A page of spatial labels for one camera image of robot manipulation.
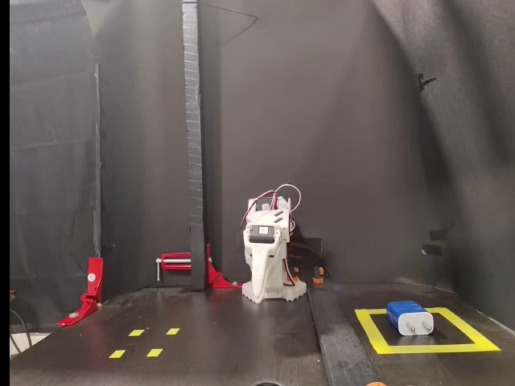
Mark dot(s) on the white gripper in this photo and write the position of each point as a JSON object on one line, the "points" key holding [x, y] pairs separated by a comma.
{"points": [[262, 234]]}

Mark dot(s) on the blue white charger block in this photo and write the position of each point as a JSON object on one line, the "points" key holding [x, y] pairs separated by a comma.
{"points": [[406, 313]]}

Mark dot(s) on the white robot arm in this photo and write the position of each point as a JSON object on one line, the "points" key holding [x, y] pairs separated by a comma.
{"points": [[297, 290]]}

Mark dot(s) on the red screw clamp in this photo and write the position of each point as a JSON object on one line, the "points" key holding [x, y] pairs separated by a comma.
{"points": [[177, 256]]}

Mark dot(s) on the black table strip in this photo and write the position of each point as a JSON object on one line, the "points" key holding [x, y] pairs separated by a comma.
{"points": [[338, 342]]}

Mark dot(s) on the small yellow tape marker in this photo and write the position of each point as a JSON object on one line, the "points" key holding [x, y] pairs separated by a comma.
{"points": [[117, 354], [154, 352], [136, 332], [172, 331]]}

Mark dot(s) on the black tape piece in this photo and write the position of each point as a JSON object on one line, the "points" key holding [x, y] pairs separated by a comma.
{"points": [[438, 234], [431, 249]]}

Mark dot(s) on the yellow tape square outline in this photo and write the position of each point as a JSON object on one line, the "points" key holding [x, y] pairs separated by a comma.
{"points": [[454, 349]]}

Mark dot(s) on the black clip on backdrop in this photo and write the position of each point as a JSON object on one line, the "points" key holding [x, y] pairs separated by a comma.
{"points": [[422, 82]]}

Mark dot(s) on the red corner bracket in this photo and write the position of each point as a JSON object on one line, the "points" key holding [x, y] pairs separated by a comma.
{"points": [[215, 277]]}

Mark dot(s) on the tall black post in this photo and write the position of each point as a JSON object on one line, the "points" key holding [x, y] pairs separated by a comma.
{"points": [[193, 120]]}

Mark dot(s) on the red angled bracket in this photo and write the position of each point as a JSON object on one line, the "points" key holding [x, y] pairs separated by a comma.
{"points": [[94, 273]]}

